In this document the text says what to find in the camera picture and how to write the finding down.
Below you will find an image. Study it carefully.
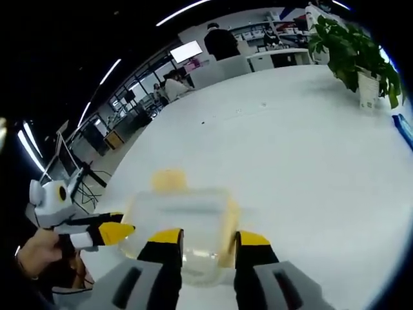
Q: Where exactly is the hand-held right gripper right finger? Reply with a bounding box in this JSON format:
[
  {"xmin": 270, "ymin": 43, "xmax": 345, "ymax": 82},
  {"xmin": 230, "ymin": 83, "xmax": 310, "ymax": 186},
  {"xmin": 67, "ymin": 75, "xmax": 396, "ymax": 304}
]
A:
[{"xmin": 234, "ymin": 231, "xmax": 333, "ymax": 310}]

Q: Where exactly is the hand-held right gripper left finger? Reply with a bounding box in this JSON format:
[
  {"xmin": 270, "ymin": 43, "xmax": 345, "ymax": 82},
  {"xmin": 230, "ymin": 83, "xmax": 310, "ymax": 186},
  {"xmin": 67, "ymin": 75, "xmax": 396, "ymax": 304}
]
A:
[{"xmin": 92, "ymin": 228, "xmax": 185, "ymax": 310}]

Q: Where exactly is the clear plastic box yellow rim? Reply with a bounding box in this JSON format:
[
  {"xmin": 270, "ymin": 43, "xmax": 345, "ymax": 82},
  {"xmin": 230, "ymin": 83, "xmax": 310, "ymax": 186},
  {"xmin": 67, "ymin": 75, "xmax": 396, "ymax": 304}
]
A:
[{"xmin": 118, "ymin": 188, "xmax": 242, "ymax": 287}]

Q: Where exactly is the person's left hand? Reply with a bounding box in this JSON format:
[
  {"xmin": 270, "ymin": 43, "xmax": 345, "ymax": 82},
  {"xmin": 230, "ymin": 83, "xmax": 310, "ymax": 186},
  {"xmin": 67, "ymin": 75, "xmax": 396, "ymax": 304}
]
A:
[{"xmin": 15, "ymin": 228, "xmax": 82, "ymax": 281}]

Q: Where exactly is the black folding stand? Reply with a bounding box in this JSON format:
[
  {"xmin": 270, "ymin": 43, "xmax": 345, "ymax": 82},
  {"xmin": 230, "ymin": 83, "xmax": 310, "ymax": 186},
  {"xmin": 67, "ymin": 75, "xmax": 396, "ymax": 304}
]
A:
[{"xmin": 40, "ymin": 130, "xmax": 108, "ymax": 194}]

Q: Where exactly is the ceiling light strip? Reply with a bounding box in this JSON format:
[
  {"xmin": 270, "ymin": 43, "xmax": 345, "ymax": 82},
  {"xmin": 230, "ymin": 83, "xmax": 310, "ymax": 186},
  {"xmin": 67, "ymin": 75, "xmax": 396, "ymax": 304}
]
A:
[
  {"xmin": 96, "ymin": 58, "xmax": 121, "ymax": 86},
  {"xmin": 78, "ymin": 101, "xmax": 92, "ymax": 129},
  {"xmin": 17, "ymin": 120, "xmax": 43, "ymax": 160},
  {"xmin": 156, "ymin": 0, "xmax": 209, "ymax": 27}
]

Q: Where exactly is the yellow cabinet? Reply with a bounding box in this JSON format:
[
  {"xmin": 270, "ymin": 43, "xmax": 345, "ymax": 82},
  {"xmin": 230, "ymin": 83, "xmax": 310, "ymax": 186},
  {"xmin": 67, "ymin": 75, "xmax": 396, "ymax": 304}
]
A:
[{"xmin": 103, "ymin": 130, "xmax": 126, "ymax": 150}]

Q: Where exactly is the blue flat object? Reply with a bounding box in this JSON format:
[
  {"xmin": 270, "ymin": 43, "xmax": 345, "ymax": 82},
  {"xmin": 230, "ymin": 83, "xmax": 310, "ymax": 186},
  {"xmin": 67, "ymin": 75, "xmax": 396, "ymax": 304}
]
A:
[{"xmin": 391, "ymin": 113, "xmax": 413, "ymax": 143}]

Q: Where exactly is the white counter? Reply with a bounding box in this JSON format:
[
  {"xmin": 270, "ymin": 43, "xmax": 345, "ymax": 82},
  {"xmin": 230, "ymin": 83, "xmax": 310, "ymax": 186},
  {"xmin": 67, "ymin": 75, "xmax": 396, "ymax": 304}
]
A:
[{"xmin": 246, "ymin": 48, "xmax": 311, "ymax": 73}]

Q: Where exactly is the green potted plant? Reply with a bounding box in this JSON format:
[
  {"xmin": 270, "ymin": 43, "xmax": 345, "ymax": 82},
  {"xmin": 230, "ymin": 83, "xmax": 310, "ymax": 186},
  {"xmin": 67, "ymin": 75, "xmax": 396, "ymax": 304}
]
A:
[{"xmin": 307, "ymin": 14, "xmax": 405, "ymax": 110}]

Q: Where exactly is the black floor cable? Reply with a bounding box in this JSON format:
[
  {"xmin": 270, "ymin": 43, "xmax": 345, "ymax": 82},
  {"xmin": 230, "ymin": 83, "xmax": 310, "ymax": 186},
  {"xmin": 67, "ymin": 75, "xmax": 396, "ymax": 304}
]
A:
[{"xmin": 76, "ymin": 182, "xmax": 106, "ymax": 208}]

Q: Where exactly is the bright wall screen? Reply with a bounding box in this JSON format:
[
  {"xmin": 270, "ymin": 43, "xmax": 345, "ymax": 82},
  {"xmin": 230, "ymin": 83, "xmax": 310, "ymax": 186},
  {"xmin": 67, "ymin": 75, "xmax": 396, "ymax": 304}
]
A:
[{"xmin": 169, "ymin": 39, "xmax": 204, "ymax": 64}]

